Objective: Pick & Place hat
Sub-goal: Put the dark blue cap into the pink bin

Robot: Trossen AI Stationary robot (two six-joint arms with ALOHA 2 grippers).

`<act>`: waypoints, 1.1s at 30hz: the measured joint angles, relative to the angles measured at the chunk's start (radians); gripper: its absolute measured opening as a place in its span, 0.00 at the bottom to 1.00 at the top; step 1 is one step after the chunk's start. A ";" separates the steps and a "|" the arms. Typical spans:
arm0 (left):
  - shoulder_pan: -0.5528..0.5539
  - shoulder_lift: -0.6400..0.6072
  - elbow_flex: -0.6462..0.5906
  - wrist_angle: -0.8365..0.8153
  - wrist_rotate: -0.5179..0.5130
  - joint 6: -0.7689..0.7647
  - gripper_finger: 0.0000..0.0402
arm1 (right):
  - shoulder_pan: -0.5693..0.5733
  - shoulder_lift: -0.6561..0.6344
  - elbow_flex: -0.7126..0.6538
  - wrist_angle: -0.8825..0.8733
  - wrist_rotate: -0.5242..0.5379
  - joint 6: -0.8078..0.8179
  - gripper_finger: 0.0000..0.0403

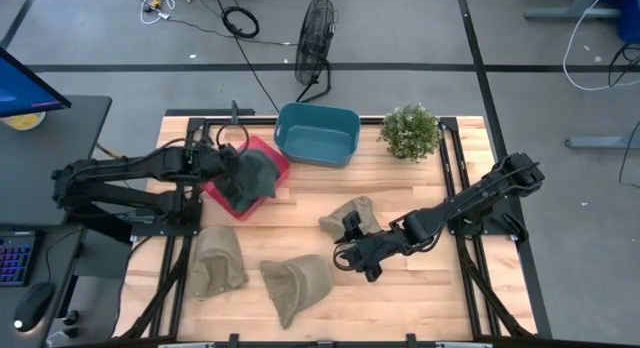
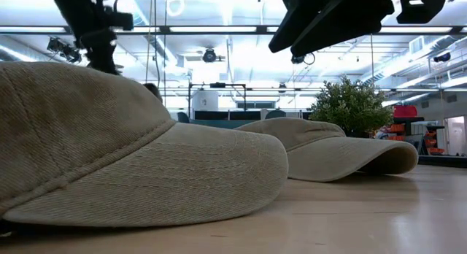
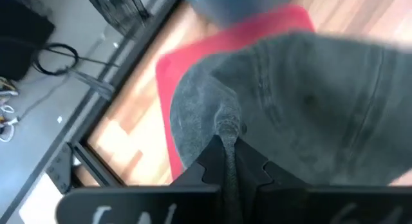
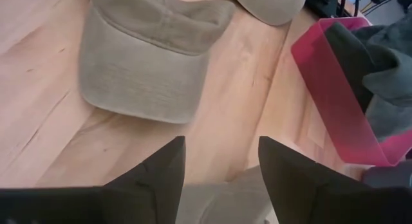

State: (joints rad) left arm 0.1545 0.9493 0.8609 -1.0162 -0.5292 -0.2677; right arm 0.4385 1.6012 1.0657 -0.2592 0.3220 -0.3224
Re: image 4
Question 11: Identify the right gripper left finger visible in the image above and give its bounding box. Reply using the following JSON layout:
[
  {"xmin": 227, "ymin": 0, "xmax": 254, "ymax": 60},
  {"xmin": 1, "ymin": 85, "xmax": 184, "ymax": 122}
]
[{"xmin": 0, "ymin": 135, "xmax": 187, "ymax": 224}]

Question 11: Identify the dark grey baseball cap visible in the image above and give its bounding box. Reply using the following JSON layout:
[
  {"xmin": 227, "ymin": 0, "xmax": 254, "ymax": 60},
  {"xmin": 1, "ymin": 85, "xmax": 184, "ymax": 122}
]
[{"xmin": 324, "ymin": 13, "xmax": 412, "ymax": 143}]

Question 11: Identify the grey plastic bin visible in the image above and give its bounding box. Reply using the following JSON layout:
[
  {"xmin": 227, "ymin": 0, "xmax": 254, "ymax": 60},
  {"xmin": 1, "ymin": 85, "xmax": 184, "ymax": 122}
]
[{"xmin": 361, "ymin": 159, "xmax": 412, "ymax": 189}]

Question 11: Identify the pink plastic bin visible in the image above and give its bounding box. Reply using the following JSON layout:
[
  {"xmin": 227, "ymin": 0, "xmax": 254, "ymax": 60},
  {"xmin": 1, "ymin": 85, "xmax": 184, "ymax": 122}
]
[{"xmin": 290, "ymin": 17, "xmax": 412, "ymax": 167}]

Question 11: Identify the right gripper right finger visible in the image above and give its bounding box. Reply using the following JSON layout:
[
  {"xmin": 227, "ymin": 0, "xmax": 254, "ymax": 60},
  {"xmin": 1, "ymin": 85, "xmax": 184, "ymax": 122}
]
[{"xmin": 258, "ymin": 135, "xmax": 412, "ymax": 224}]

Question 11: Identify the beige baseball cap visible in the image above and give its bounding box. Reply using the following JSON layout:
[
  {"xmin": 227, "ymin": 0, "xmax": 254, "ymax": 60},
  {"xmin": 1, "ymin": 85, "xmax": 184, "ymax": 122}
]
[
  {"xmin": 229, "ymin": 0, "xmax": 307, "ymax": 27},
  {"xmin": 79, "ymin": 0, "xmax": 238, "ymax": 125},
  {"xmin": 176, "ymin": 165, "xmax": 279, "ymax": 224}
]

